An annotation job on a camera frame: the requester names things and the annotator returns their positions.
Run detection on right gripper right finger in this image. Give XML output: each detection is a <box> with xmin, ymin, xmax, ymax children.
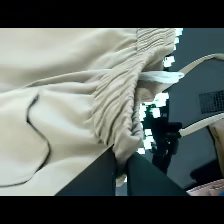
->
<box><xmin>126</xmin><ymin>151</ymin><xmax>188</xmax><ymax>197</ymax></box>

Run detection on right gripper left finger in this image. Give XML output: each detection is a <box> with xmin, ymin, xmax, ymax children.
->
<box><xmin>55</xmin><ymin>145</ymin><xmax>117</xmax><ymax>197</ymax></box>

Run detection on beige pants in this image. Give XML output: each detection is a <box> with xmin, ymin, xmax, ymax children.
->
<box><xmin>0</xmin><ymin>28</ymin><xmax>224</xmax><ymax>197</ymax></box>

